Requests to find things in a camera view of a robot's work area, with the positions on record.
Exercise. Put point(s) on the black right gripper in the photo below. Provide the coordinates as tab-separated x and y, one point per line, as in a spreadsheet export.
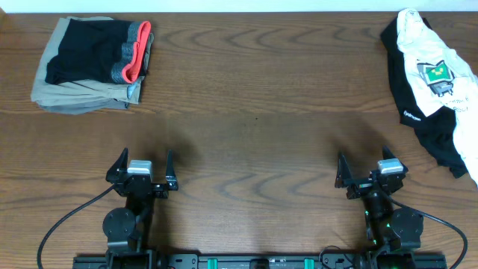
344	176

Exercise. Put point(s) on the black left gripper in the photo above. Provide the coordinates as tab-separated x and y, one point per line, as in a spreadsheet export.
172	184

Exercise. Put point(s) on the white printed t-shirt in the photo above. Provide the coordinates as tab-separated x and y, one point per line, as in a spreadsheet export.
440	78

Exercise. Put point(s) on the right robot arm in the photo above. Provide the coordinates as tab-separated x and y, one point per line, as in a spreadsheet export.
395	232

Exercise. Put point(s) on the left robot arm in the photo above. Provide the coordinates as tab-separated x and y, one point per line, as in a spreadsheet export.
127	228

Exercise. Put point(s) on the black t-shirt with logo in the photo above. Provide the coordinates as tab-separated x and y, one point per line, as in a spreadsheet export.
435	132

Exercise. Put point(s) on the folded khaki trousers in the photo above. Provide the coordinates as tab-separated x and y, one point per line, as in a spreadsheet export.
83	96

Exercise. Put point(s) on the black shorts with orange waistband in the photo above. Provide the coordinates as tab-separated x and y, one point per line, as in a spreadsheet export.
108	51

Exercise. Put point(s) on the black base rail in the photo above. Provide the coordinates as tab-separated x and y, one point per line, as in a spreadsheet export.
324	260

